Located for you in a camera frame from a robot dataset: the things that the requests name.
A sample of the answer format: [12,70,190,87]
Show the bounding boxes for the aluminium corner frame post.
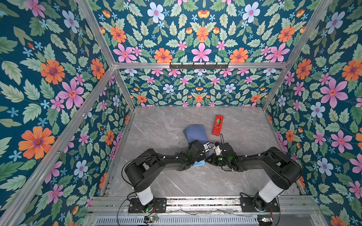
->
[77,1,135,112]
[262,0,333,112]

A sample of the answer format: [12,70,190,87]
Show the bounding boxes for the aluminium corner frame post left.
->
[77,1,135,112]

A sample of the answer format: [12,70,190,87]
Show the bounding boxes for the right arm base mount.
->
[239,192,280,213]

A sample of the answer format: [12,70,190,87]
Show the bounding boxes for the white vented cable duct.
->
[95,215,259,226]

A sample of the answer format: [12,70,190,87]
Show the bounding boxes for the red tape dispenser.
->
[212,115,224,136]

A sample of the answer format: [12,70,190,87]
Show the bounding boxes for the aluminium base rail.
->
[88,195,321,215]

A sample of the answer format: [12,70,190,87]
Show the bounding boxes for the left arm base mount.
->
[128,198,167,213]

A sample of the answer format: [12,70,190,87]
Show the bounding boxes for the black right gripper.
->
[205,153,230,166]

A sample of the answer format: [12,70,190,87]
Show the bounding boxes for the aluminium corner frame post right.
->
[262,0,333,112]

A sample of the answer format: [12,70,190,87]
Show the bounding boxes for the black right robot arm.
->
[206,143,303,203]

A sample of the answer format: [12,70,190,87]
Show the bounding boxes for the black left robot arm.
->
[123,140,208,208]

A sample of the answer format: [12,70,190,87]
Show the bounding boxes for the aluminium left side bar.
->
[1,66,115,226]

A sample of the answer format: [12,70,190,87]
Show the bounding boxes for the black hook rail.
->
[169,62,229,70]

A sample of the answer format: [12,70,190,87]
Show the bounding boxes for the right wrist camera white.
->
[215,146,222,156]

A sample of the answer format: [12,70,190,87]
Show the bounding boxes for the aluminium horizontal back bar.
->
[114,62,287,70]

